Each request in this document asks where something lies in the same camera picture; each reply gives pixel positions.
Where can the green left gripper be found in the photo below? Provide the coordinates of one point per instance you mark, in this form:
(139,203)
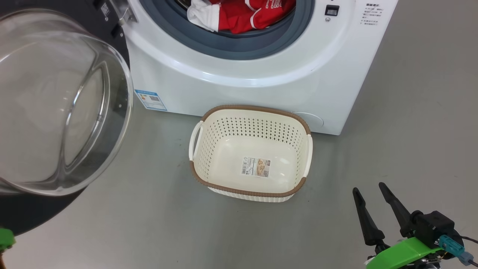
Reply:
(5,239)

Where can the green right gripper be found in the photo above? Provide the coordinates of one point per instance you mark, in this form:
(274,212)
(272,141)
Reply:
(407,252)

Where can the glass washing machine door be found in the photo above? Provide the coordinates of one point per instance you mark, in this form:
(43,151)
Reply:
(44,112)

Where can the red and white garment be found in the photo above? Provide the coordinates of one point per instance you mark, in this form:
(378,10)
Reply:
(257,15)

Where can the printed product label sticker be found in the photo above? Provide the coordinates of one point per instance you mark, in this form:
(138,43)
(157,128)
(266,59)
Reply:
(256,167)

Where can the cream plastic laundry basket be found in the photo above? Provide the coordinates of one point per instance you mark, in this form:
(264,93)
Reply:
(224,149)

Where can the white front-load washing machine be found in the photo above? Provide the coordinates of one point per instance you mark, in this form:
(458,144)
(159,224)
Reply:
(224,93)

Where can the blue energy label sticker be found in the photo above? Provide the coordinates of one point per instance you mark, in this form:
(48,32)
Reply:
(151,99)

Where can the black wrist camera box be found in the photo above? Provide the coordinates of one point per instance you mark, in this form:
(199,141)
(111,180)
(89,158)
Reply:
(433,226)

